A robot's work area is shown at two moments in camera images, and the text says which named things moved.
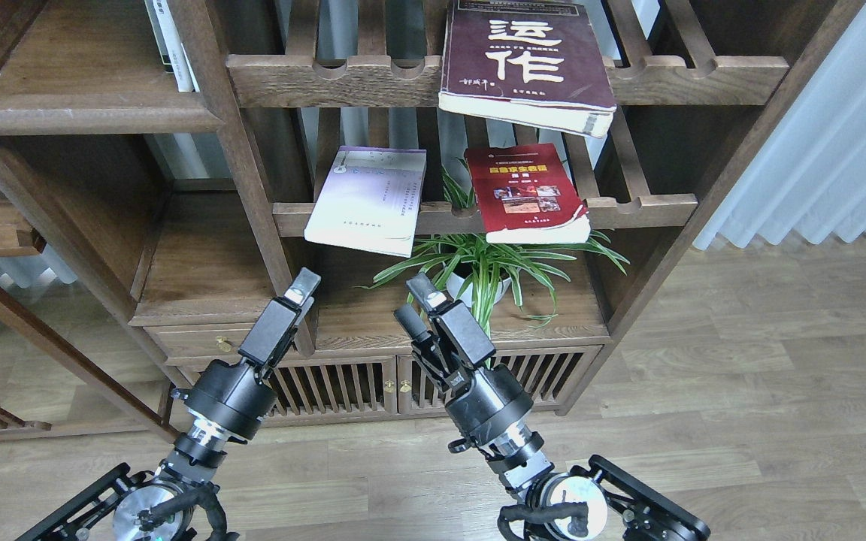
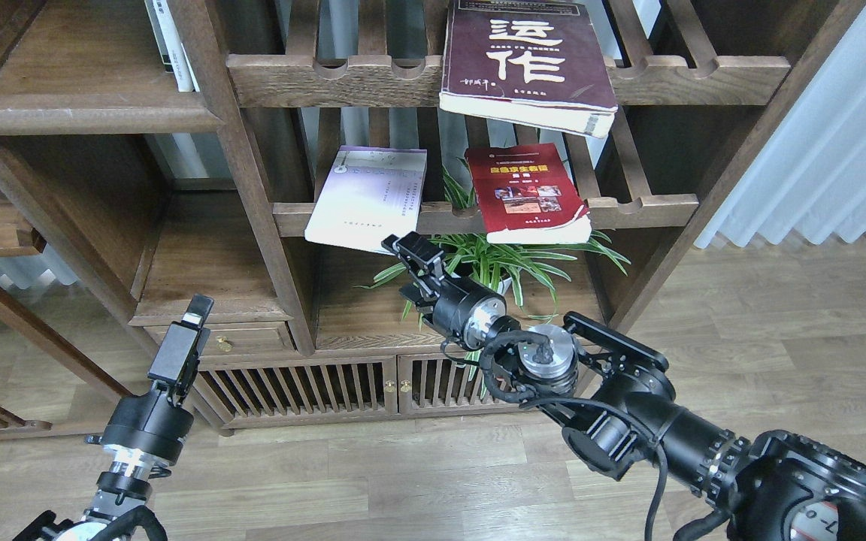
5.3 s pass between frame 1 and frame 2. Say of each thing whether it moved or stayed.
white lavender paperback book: stayed
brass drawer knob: stayed
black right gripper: moved
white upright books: stayed
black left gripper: moved
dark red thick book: stayed
